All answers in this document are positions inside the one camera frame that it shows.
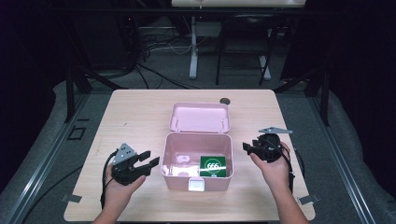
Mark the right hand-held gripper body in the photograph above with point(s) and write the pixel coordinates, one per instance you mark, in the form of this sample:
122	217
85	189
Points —
268	149

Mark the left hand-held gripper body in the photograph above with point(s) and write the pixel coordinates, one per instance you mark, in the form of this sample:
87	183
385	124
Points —
124	155

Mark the green packet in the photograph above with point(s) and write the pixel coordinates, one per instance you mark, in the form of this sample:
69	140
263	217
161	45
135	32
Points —
213	166

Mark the pink storage box with lid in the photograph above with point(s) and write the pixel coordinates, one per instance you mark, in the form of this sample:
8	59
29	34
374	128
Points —
199	119

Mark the person's right hand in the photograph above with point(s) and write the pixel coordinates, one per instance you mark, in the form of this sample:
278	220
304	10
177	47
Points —
277	174

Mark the person's left hand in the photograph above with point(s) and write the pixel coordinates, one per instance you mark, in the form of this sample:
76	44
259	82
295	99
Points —
118	194

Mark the dark round table grommet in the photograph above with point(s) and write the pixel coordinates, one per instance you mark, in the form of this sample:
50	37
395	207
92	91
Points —
224	101

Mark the white desk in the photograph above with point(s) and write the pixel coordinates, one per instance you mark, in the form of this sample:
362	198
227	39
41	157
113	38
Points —
193	46

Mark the black chair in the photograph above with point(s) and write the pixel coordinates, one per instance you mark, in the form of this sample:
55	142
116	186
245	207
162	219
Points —
246	31

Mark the metal table bracket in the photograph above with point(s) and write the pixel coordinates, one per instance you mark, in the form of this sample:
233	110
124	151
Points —
71	198
308	199

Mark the aluminium rail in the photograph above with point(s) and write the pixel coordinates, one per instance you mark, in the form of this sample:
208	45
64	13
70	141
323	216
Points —
339	161
46	155

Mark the black frame post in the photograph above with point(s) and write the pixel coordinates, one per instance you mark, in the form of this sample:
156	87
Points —
324	93
70	93

